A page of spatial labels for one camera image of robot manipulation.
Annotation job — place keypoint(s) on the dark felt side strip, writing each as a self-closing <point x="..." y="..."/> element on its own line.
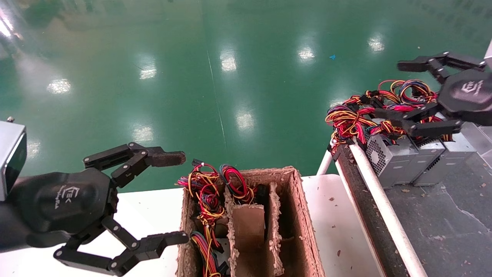
<point x="369" y="215"/>

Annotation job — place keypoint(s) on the brown pulp cardboard box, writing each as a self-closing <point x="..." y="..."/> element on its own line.
<point x="296" y="215"/>

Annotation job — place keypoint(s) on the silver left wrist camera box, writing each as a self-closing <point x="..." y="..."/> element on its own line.
<point x="9" y="154"/>

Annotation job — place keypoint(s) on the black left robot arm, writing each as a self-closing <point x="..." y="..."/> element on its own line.
<point x="7" y="231"/>

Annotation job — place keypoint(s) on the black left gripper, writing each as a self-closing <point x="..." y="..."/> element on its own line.
<point x="57" y="200"/>

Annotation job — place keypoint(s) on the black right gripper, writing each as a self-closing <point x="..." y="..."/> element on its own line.
<point x="469" y="96"/>

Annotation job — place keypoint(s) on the grey metal power supply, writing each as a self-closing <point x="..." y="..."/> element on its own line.
<point x="423" y="161"/>

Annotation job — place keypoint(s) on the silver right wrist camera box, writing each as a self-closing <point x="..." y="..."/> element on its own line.
<point x="489" y="52"/>

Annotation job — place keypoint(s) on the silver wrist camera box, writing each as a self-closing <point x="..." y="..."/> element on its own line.
<point x="9" y="154"/>
<point x="489" y="52"/>

